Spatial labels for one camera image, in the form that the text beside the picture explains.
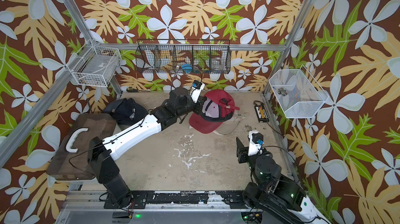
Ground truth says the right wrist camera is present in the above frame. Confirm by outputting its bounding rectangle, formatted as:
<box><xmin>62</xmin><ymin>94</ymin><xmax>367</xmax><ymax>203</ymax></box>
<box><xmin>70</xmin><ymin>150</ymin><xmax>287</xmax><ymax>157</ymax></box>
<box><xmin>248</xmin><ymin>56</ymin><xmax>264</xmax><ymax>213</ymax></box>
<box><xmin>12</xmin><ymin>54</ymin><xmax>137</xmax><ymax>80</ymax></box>
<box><xmin>248</xmin><ymin>130</ymin><xmax>264</xmax><ymax>156</ymax></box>

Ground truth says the black orange device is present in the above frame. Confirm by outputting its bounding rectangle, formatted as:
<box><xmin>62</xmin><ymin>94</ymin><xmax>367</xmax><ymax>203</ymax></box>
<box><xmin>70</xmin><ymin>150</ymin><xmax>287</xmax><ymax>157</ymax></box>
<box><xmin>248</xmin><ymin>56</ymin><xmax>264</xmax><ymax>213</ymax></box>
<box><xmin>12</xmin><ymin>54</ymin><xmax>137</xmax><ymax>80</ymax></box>
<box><xmin>254</xmin><ymin>104</ymin><xmax>269</xmax><ymax>123</ymax></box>

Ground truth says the black wire basket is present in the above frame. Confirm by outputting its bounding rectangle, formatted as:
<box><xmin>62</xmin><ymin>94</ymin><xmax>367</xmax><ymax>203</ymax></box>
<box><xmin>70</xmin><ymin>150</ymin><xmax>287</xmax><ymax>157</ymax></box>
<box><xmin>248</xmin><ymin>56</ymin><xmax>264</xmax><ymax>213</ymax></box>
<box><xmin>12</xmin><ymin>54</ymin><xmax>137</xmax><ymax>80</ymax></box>
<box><xmin>133</xmin><ymin>39</ymin><xmax>232</xmax><ymax>74</ymax></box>

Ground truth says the blue object in basket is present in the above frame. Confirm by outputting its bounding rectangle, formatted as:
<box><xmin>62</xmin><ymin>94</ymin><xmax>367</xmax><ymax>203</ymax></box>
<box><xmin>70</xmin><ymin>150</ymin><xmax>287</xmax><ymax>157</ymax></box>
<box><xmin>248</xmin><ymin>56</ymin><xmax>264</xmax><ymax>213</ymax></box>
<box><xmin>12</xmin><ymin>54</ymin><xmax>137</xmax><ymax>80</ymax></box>
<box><xmin>181</xmin><ymin>63</ymin><xmax>193</xmax><ymax>73</ymax></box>

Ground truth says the white wire basket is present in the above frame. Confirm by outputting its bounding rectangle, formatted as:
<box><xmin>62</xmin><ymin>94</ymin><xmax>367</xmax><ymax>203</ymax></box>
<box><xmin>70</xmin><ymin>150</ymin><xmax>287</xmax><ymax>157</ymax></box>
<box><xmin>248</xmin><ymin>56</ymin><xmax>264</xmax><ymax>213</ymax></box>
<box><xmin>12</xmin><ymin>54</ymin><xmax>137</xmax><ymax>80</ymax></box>
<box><xmin>68</xmin><ymin>40</ymin><xmax>121</xmax><ymax>87</ymax></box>

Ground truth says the maroon baseball cap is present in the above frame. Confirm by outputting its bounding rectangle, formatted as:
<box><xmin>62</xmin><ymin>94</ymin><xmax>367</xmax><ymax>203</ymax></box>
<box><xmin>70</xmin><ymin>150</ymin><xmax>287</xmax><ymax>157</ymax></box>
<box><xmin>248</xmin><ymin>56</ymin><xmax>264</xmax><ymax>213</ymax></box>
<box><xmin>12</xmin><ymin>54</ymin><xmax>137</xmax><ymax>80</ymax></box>
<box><xmin>189</xmin><ymin>89</ymin><xmax>240</xmax><ymax>134</ymax></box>

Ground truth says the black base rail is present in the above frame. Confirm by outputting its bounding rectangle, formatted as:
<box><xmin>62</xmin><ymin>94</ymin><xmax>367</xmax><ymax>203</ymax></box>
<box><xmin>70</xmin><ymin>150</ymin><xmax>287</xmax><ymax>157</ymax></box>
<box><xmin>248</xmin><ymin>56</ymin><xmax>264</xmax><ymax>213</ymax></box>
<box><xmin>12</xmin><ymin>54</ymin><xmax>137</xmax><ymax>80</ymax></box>
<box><xmin>104</xmin><ymin>190</ymin><xmax>246</xmax><ymax>210</ymax></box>

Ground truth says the small dark object in basket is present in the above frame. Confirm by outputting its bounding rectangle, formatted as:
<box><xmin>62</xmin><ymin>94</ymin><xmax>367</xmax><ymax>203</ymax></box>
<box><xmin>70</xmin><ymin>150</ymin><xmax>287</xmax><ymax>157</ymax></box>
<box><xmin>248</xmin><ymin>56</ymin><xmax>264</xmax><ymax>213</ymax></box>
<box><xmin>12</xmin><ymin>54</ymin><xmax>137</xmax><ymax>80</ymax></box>
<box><xmin>278</xmin><ymin>87</ymin><xmax>288</xmax><ymax>97</ymax></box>

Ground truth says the white mesh basket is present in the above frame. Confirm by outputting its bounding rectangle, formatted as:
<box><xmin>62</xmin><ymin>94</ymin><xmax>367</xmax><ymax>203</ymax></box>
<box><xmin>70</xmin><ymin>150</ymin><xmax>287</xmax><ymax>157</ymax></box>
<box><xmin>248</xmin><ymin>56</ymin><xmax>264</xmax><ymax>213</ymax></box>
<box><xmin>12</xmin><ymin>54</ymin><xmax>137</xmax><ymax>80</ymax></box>
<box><xmin>269</xmin><ymin>66</ymin><xmax>329</xmax><ymax>119</ymax></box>

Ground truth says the brown lidded storage box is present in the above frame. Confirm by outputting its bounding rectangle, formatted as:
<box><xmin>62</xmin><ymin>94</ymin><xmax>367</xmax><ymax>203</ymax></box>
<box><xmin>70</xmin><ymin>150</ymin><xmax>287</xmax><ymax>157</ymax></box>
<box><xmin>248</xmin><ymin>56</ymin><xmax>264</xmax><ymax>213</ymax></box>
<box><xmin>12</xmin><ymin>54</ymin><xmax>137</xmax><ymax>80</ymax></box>
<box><xmin>46</xmin><ymin>113</ymin><xmax>120</xmax><ymax>181</ymax></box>

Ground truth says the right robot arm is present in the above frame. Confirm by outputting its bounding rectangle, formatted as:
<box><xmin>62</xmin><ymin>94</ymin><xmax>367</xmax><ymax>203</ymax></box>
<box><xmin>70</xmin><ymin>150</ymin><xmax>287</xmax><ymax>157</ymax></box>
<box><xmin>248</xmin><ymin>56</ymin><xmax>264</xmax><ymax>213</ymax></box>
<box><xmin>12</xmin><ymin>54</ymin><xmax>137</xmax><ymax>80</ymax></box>
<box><xmin>236</xmin><ymin>131</ymin><xmax>330</xmax><ymax>224</ymax></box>

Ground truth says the black baseball cap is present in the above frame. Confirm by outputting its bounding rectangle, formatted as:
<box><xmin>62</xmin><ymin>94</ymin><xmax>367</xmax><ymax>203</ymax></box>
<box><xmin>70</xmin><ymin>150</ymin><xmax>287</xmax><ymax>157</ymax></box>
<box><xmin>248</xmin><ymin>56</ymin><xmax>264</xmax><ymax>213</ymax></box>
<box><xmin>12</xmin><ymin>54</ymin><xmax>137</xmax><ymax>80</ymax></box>
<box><xmin>102</xmin><ymin>98</ymin><xmax>148</xmax><ymax>126</ymax></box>

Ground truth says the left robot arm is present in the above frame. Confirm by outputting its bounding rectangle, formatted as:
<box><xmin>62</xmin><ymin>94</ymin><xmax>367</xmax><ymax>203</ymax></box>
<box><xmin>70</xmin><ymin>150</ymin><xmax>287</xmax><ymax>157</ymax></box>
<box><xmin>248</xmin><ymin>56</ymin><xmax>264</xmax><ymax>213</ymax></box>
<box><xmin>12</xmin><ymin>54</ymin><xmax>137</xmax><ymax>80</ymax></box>
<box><xmin>87</xmin><ymin>81</ymin><xmax>205</xmax><ymax>210</ymax></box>

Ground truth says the beige baseball cap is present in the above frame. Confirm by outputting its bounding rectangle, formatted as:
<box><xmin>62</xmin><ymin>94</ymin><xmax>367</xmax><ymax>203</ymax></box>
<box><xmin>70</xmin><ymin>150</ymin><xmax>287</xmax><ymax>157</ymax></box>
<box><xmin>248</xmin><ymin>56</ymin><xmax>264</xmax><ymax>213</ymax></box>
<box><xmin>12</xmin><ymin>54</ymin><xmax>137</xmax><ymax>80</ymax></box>
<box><xmin>213</xmin><ymin>111</ymin><xmax>245</xmax><ymax>135</ymax></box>

